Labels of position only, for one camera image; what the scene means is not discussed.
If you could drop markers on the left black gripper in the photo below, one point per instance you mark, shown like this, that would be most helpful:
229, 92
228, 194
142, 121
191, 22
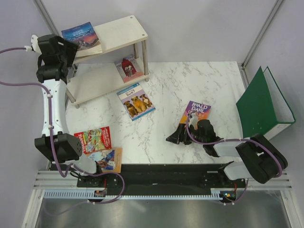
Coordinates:
71, 48

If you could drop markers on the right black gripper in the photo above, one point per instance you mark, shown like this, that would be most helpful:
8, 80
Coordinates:
176, 137

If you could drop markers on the Jane Eyre blue book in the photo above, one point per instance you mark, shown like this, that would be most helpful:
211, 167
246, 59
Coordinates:
86, 38

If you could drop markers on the Roald Dahl purple book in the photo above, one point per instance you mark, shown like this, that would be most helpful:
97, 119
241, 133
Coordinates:
201, 111

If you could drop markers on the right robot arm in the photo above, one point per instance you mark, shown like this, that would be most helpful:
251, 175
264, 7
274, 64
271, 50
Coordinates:
259, 159

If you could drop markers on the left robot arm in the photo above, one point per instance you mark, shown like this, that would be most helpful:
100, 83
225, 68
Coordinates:
56, 143

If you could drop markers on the white two-tier shelf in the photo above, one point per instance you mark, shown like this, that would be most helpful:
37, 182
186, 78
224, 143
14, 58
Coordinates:
88, 83

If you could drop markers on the dog picture book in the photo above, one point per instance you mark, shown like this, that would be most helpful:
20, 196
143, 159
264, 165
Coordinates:
135, 101

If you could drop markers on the pink book on shelf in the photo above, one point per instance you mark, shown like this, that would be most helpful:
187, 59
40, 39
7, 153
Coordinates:
128, 68

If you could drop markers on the orange illustrated book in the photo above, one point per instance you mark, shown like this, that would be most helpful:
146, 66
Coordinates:
107, 160

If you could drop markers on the green lever arch binder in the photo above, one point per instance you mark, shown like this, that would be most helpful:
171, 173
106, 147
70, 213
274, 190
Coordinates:
263, 108

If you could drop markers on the red Treehouse book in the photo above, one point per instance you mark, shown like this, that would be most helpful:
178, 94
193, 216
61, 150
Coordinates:
95, 140

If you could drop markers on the aluminium frame post left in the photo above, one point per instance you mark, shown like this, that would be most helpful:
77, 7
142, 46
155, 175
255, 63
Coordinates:
46, 16

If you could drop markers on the aluminium frame post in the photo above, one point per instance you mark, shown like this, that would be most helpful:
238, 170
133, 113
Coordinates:
266, 25
46, 16

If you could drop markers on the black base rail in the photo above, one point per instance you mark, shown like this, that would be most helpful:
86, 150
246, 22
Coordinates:
163, 178

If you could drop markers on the white slotted cable duct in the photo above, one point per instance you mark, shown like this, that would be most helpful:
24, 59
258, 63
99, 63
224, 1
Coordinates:
107, 195

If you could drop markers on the aluminium frame post right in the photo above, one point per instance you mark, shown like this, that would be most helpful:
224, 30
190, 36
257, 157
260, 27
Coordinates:
266, 25

